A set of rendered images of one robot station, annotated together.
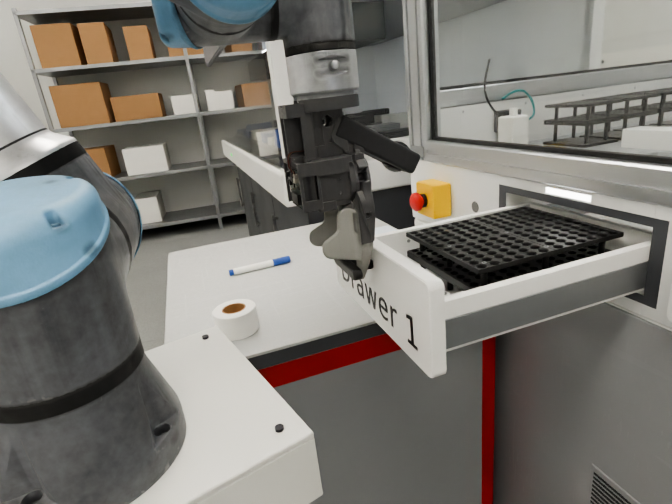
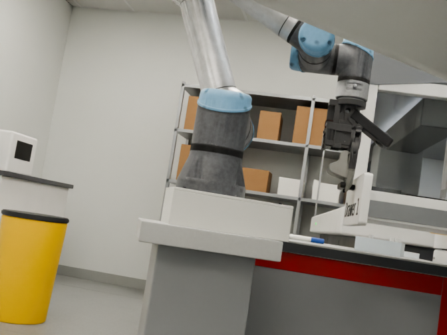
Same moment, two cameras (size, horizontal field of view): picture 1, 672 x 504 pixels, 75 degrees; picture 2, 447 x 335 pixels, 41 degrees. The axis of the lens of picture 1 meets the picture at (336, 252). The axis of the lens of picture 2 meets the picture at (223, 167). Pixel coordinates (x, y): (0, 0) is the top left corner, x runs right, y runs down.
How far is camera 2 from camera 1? 0.97 m
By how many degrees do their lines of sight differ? 34
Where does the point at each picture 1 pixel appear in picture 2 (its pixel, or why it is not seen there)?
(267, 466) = (271, 207)
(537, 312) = (430, 220)
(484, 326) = (396, 213)
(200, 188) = not seen: hidden behind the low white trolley
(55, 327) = (228, 123)
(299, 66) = (340, 84)
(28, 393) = (212, 141)
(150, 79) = (267, 159)
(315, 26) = (350, 70)
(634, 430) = not seen: outside the picture
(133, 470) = (227, 183)
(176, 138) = not seen: hidden behind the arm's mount
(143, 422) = (235, 173)
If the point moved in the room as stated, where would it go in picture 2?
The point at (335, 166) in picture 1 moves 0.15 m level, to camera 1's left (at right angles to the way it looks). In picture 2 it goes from (344, 127) to (282, 122)
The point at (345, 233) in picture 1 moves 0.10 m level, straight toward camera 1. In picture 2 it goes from (342, 161) to (332, 155)
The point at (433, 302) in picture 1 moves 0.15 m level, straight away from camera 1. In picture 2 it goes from (366, 181) to (390, 191)
